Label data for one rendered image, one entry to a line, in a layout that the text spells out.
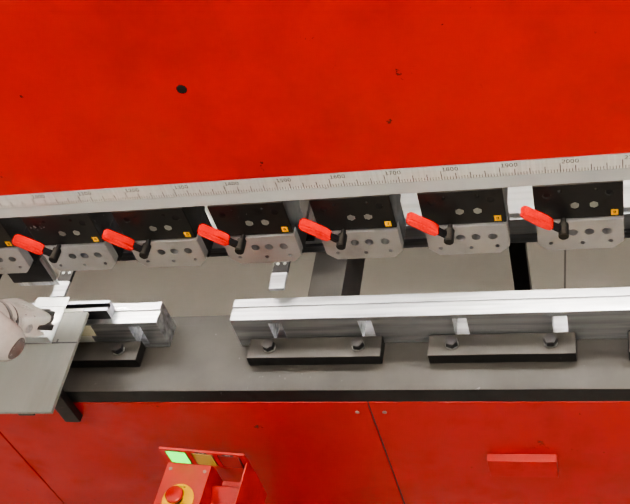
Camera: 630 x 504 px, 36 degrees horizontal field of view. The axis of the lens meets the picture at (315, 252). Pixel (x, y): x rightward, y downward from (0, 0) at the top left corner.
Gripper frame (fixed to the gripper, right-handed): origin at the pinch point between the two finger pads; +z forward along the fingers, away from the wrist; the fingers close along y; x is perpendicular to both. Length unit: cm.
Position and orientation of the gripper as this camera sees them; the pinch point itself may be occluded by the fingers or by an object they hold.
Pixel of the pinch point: (45, 317)
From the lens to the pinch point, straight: 222.9
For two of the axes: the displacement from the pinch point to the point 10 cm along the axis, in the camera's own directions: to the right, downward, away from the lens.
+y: -8.7, -3.9, 3.0
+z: 3.1, 0.3, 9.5
